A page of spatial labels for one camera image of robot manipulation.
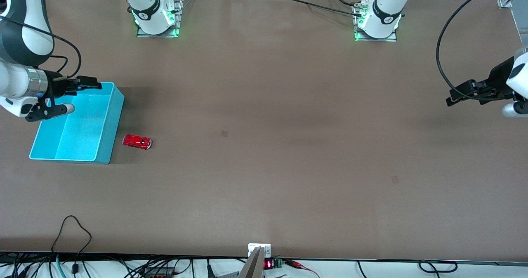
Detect red beetle toy car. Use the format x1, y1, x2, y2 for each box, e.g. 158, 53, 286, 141
123, 134, 152, 150

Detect blue plastic box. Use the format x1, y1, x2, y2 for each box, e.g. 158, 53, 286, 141
29, 82, 125, 164

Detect grey camera mount bar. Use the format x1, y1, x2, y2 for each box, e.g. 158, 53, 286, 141
237, 247, 265, 278

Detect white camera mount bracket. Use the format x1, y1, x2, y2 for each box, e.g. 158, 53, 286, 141
248, 243, 271, 258

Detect black coiled cable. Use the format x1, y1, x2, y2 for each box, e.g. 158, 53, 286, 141
418, 260, 458, 273

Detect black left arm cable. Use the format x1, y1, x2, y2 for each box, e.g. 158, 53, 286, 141
436, 0, 516, 102

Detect thin black looped cable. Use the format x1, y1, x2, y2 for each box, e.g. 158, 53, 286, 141
51, 215, 92, 275

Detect long black table cable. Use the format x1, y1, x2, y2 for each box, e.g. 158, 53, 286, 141
272, 0, 363, 17

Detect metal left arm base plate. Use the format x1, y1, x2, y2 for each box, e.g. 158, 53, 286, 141
353, 0, 398, 42

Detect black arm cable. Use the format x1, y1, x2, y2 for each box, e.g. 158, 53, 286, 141
0, 16, 82, 80
436, 0, 516, 102

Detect red clip lead wire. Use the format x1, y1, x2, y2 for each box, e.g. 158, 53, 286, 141
285, 260, 321, 278

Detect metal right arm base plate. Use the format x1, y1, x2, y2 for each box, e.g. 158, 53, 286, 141
136, 0, 184, 38

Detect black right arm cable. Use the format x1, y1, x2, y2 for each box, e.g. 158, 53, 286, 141
0, 16, 82, 80

